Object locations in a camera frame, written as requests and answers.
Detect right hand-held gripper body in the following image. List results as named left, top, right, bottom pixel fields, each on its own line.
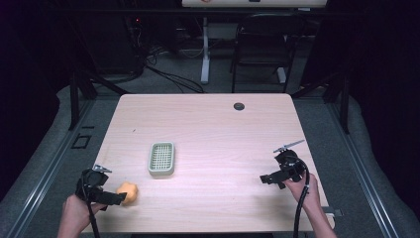
left=272, top=139, right=307, bottom=183

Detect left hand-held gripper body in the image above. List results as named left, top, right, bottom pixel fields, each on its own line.
left=75, top=164, right=113, bottom=203

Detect orange soap bar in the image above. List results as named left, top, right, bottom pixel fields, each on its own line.
left=116, top=180, right=140, bottom=207

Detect green soap dish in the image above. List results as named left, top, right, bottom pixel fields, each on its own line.
left=147, top=141, right=176, bottom=178

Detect person's right hand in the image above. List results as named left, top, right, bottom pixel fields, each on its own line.
left=282, top=173, right=322, bottom=212

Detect person's left hand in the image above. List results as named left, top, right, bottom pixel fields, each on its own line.
left=61, top=193, right=108, bottom=232

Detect black metal stand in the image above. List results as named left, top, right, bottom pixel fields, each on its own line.
left=66, top=67, right=131, bottom=132
left=290, top=70, right=352, bottom=136

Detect black chair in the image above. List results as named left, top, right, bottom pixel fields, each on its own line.
left=230, top=12, right=306, bottom=94

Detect white desk leg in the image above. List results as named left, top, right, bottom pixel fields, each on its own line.
left=200, top=16, right=212, bottom=85

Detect black computer tower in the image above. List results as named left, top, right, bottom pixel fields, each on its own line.
left=73, top=13, right=146, bottom=76

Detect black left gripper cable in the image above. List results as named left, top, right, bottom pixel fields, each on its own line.
left=80, top=179, right=101, bottom=238

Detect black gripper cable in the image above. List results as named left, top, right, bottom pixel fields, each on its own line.
left=80, top=179, right=101, bottom=238
left=286, top=156, right=312, bottom=238

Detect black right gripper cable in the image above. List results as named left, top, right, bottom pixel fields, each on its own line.
left=286, top=156, right=312, bottom=238

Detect metal floor rail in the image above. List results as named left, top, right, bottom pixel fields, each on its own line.
left=5, top=98, right=97, bottom=238
left=325, top=98, right=402, bottom=238

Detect black floor cables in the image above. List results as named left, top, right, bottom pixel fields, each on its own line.
left=132, top=19, right=206, bottom=94

